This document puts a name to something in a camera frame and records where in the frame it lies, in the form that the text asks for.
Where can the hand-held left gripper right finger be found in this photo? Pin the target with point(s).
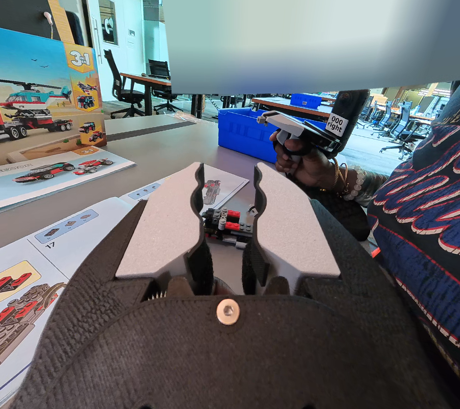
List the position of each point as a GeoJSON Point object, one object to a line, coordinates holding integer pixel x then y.
{"type": "Point", "coordinates": [294, 229]}

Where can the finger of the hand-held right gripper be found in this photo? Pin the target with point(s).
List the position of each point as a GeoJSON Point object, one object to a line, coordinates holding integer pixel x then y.
{"type": "Point", "coordinates": [287, 127]}
{"type": "Point", "coordinates": [284, 117]}

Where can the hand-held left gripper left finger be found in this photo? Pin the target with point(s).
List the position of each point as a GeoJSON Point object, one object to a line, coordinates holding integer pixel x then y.
{"type": "Point", "coordinates": [161, 229]}

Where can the grey red toy brick model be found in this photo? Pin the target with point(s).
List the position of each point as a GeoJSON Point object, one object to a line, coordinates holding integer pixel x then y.
{"type": "Point", "coordinates": [222, 222]}

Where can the person's right forearm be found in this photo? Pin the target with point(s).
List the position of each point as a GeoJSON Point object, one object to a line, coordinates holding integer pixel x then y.
{"type": "Point", "coordinates": [373, 184]}

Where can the wooden top desk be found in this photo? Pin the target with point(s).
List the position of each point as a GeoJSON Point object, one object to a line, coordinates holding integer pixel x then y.
{"type": "Point", "coordinates": [276, 102]}
{"type": "Point", "coordinates": [143, 77]}

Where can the person's right hand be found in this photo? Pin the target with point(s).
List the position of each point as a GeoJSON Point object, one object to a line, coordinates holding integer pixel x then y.
{"type": "Point", "coordinates": [309, 164]}

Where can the small blue bin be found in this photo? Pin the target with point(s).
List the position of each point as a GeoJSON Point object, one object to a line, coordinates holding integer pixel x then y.
{"type": "Point", "coordinates": [305, 100]}

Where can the large blue plastic bin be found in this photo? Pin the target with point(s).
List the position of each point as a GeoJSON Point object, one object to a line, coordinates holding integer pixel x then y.
{"type": "Point", "coordinates": [240, 136]}

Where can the row of office chairs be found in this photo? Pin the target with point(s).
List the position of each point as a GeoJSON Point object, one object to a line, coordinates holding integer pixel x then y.
{"type": "Point", "coordinates": [399, 128]}

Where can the open instruction booklet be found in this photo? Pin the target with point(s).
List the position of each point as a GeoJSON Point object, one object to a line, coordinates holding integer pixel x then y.
{"type": "Point", "coordinates": [72, 222]}

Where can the black office chair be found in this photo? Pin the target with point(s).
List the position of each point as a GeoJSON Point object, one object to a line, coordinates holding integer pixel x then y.
{"type": "Point", "coordinates": [115, 71]}
{"type": "Point", "coordinates": [158, 69]}

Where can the car cover instruction booklet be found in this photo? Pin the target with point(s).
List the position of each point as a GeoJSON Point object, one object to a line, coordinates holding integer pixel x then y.
{"type": "Point", "coordinates": [21, 186]}

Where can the white door with window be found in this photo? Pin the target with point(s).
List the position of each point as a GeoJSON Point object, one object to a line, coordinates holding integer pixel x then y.
{"type": "Point", "coordinates": [107, 57]}

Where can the helicopter picture toy box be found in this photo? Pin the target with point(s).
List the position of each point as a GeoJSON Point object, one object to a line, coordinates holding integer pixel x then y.
{"type": "Point", "coordinates": [36, 57]}

